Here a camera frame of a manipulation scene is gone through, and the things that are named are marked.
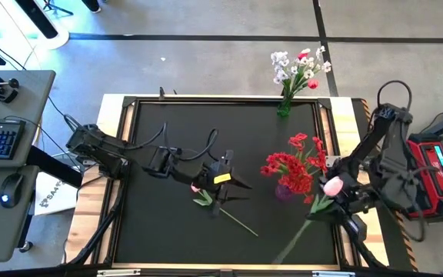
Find black diagonal frame strut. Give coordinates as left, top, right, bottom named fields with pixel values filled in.
left=332, top=213, right=386, bottom=269
left=65, top=180, right=128, bottom=267

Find dense red flower bunch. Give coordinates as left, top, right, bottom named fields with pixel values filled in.
left=259, top=152, right=315, bottom=205

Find black tripod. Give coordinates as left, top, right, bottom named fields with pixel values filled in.
left=42, top=0, right=75, bottom=17

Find silver hinge bracket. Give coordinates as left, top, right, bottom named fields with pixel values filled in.
left=96, top=269, right=142, bottom=277
left=311, top=270, right=356, bottom=277

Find black hazard-striped floor mat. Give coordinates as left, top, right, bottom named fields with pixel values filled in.
left=351, top=98, right=419, bottom=272

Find pink artificial tulip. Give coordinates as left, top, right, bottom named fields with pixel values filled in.
left=271, top=175, right=345, bottom=265
left=189, top=183, right=260, bottom=238

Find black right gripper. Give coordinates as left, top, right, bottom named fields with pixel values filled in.
left=305, top=179, right=371, bottom=224

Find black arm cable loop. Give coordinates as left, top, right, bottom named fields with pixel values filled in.
left=376, top=79, right=414, bottom=112

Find green glass vase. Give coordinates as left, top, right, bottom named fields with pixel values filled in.
left=276, top=94, right=294, bottom=118

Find white printed bag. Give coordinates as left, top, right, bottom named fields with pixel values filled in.
left=34, top=171, right=79, bottom=216

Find black computer mouse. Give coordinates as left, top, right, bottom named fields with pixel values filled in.
left=0, top=172, right=25, bottom=209

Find purple glass vase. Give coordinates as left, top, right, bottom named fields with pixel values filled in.
left=274, top=183, right=295, bottom=204

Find black aluminium table frame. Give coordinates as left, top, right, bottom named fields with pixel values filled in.
left=90, top=95, right=361, bottom=270

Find person's shoe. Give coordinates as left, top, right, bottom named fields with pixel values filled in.
left=81, top=0, right=102, bottom=14

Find white-based black floor stand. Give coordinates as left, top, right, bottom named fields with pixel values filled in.
left=0, top=0, right=71, bottom=51

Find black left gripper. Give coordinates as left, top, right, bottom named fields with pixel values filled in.
left=195, top=160, right=254, bottom=216

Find grey desk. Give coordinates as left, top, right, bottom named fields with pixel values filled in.
left=0, top=69, right=57, bottom=263

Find white artificial flower bunch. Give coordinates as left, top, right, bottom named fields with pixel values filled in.
left=270, top=51, right=295, bottom=102
left=288, top=45, right=333, bottom=102

